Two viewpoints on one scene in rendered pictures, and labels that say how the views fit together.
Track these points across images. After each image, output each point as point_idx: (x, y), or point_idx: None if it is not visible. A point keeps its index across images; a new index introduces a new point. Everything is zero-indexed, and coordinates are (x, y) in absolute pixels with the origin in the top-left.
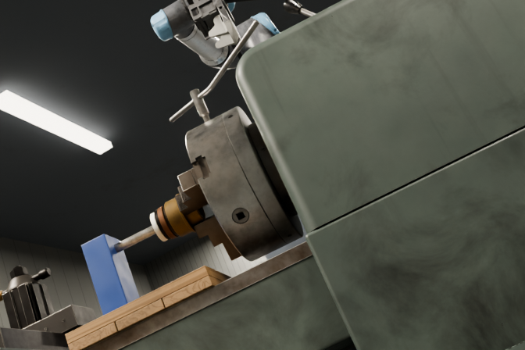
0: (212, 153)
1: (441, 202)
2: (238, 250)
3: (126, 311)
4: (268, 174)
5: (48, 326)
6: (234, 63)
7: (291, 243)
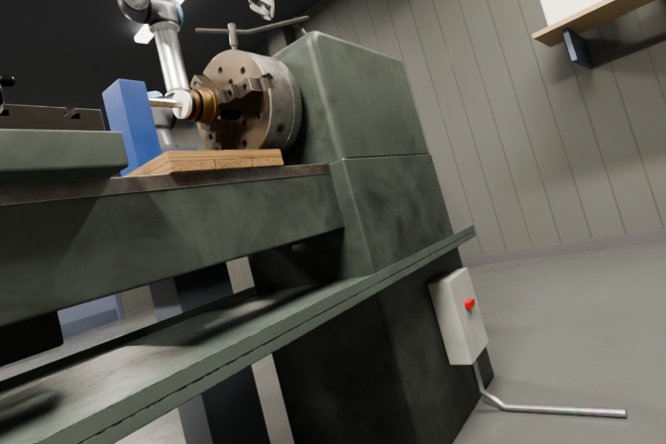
0: (277, 77)
1: (389, 172)
2: None
3: (224, 156)
4: None
5: None
6: (140, 17)
7: None
